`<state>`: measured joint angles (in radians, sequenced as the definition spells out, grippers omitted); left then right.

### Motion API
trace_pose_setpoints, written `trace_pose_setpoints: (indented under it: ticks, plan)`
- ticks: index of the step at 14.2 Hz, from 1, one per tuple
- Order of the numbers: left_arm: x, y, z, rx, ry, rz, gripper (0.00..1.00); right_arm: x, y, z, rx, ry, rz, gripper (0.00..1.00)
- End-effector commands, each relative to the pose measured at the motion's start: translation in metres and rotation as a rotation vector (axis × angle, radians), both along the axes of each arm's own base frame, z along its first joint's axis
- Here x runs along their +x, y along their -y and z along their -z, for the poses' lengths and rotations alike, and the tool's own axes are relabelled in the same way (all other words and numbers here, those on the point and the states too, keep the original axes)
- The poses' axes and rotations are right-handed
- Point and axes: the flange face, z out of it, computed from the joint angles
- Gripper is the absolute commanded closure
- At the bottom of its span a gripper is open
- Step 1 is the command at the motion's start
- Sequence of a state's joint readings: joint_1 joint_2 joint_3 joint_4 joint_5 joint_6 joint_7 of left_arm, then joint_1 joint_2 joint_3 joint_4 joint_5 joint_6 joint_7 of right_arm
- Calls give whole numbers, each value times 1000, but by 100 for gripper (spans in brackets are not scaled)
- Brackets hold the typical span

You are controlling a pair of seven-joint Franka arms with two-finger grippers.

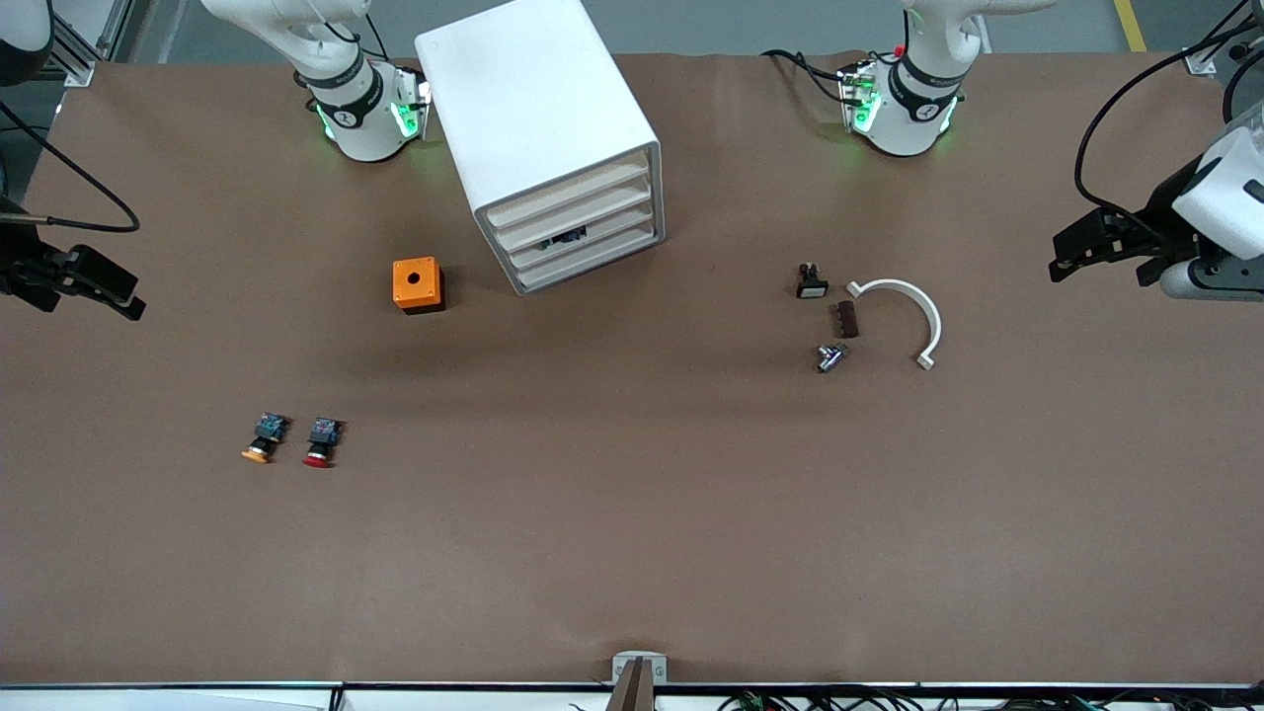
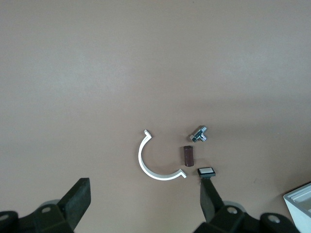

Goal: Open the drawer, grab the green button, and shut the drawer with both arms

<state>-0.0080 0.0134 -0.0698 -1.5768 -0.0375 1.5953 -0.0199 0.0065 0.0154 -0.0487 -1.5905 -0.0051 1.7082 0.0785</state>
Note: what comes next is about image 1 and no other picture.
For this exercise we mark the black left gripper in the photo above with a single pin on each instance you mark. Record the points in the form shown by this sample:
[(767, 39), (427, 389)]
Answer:
[(1157, 209)]

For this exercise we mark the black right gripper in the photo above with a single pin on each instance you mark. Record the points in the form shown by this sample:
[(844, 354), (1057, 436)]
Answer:
[(22, 269)]

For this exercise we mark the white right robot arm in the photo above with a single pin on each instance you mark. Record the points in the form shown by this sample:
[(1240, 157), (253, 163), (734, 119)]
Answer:
[(365, 118)]

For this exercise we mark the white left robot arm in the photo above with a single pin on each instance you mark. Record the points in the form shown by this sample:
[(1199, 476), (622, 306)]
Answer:
[(904, 109)]

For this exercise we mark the yellow push button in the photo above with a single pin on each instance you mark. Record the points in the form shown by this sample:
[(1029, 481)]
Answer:
[(267, 430)]

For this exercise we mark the red push button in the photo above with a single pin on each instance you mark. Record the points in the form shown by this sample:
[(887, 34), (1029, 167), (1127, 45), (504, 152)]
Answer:
[(323, 433)]

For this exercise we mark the orange button box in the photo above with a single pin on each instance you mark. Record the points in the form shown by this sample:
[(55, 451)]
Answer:
[(415, 281)]

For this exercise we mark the white curved plastic clamp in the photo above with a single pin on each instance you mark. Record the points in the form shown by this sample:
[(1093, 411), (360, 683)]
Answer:
[(923, 306)]

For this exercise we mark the brown terminal block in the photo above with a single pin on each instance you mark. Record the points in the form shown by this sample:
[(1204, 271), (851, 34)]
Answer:
[(846, 319)]

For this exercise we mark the silver metal connector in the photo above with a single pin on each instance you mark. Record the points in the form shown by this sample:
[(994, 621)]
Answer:
[(830, 356)]

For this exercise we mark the aluminium frame profile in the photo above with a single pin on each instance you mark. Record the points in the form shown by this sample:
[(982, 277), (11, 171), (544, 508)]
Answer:
[(79, 61), (1203, 61)]

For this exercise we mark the black switch with white face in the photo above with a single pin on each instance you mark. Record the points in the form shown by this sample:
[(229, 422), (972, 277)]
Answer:
[(812, 284)]

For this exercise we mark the white table edge rail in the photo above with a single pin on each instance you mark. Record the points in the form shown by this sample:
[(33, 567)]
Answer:
[(197, 699)]

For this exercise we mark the grey bracket with brown post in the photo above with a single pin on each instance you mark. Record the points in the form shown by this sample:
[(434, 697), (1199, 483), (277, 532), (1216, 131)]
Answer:
[(639, 676)]

